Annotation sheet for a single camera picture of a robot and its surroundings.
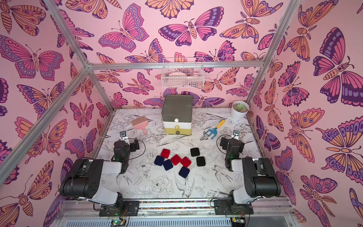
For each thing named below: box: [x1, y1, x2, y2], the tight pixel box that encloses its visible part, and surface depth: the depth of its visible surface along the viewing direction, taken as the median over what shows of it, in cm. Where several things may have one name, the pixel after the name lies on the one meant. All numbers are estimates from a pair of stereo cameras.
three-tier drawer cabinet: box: [161, 94, 193, 136], surface depth 100 cm
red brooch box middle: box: [170, 154, 182, 166], surface depth 92 cm
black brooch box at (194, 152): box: [190, 147, 200, 157], surface depth 97 cm
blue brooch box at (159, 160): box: [154, 155, 165, 166], surface depth 92 cm
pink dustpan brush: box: [130, 115, 149, 135], surface depth 112 cm
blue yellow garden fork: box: [205, 119, 226, 140], surface depth 108 cm
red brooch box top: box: [160, 148, 171, 159], surface depth 95 cm
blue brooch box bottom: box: [178, 166, 191, 179], surface depth 87 cm
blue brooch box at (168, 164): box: [163, 158, 174, 171], surface depth 91 cm
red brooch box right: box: [180, 156, 192, 168], surface depth 92 cm
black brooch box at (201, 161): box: [196, 156, 206, 167], surface depth 92 cm
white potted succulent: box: [231, 100, 251, 120], surface depth 108 cm
